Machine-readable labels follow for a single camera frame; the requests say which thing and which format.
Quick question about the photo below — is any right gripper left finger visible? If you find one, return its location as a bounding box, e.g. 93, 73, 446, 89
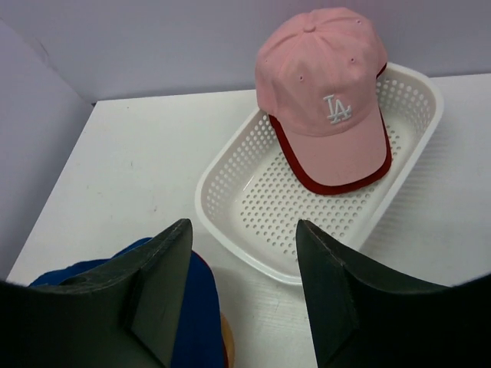
1, 218, 193, 367

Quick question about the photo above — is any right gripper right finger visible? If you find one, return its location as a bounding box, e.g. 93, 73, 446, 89
296, 220, 490, 367

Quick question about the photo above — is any blue bucket hat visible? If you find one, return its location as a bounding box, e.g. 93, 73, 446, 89
29, 238, 232, 367

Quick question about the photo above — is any white perforated plastic basket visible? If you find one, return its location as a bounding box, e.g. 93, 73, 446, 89
195, 63, 444, 285

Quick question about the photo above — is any pink LA baseball cap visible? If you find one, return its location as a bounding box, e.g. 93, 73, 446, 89
255, 8, 392, 195

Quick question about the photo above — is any wooden hat stand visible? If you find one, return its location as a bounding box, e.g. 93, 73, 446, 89
220, 313, 236, 368

